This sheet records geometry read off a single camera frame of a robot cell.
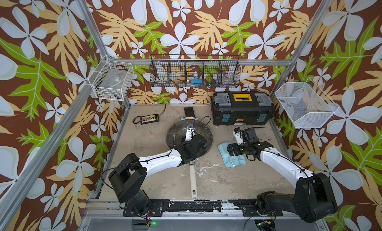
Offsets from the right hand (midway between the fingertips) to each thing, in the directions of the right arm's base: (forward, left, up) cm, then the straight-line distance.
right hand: (233, 146), depth 89 cm
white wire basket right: (+14, -39, +20) cm, 46 cm away
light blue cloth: (-8, +2, -4) cm, 9 cm away
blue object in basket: (+35, +22, +21) cm, 47 cm away
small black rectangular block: (+31, +27, -3) cm, 41 cm away
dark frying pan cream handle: (-15, +25, +2) cm, 29 cm away
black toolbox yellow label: (+24, -8, +8) cm, 27 cm away
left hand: (+4, +25, +7) cm, 26 cm away
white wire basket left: (+28, +72, +27) cm, 82 cm away
